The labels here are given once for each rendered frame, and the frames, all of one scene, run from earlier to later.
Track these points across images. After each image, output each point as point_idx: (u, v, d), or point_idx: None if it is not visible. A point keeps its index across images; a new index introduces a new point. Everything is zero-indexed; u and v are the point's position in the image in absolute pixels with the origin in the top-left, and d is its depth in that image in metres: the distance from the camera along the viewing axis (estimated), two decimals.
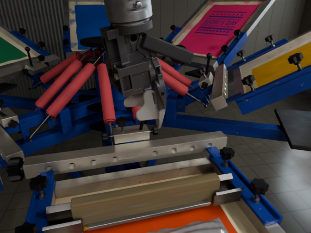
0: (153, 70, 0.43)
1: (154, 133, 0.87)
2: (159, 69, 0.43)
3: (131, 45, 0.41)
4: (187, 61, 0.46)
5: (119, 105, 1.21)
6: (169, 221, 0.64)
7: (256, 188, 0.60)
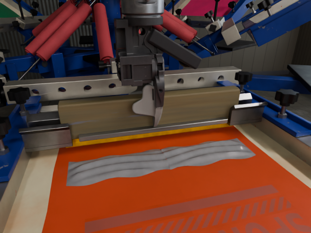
0: (156, 66, 0.44)
1: None
2: (162, 65, 0.44)
3: (139, 38, 0.43)
4: (193, 64, 0.46)
5: None
6: (177, 141, 0.53)
7: (283, 95, 0.49)
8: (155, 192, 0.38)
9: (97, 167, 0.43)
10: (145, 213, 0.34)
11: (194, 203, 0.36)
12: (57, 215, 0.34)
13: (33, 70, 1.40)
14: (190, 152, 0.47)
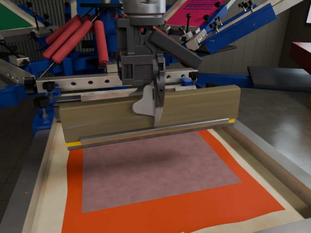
0: (157, 66, 0.44)
1: None
2: (163, 65, 0.44)
3: (140, 37, 0.43)
4: (194, 65, 0.46)
5: None
6: None
7: (208, 86, 0.82)
8: None
9: None
10: None
11: None
12: None
13: None
14: None
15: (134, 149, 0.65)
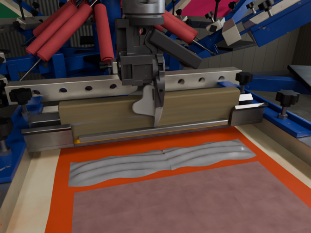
0: (156, 66, 0.44)
1: None
2: (163, 65, 0.44)
3: (139, 37, 0.43)
4: (193, 65, 0.46)
5: None
6: (178, 141, 0.53)
7: (284, 96, 0.50)
8: (156, 193, 0.38)
9: (99, 168, 0.43)
10: None
11: None
12: (59, 216, 0.34)
13: (34, 70, 1.40)
14: (191, 152, 0.47)
15: (176, 230, 0.32)
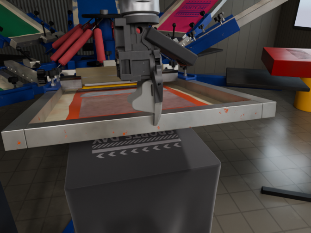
0: (153, 61, 0.45)
1: None
2: (159, 61, 0.46)
3: (136, 35, 0.45)
4: (189, 61, 0.48)
5: None
6: None
7: None
8: (116, 96, 0.91)
9: (93, 93, 0.96)
10: None
11: None
12: (77, 100, 0.87)
13: None
14: None
15: (121, 100, 0.84)
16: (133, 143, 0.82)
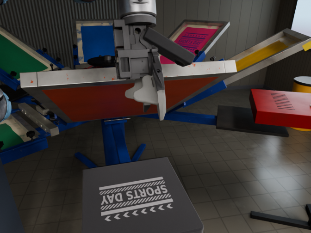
0: (152, 59, 0.47)
1: None
2: (158, 59, 0.47)
3: (135, 36, 0.47)
4: (187, 60, 0.49)
5: None
6: (131, 110, 1.22)
7: None
8: (115, 107, 1.06)
9: None
10: None
11: None
12: (81, 110, 1.02)
13: None
14: None
15: (117, 104, 0.99)
16: (134, 204, 1.00)
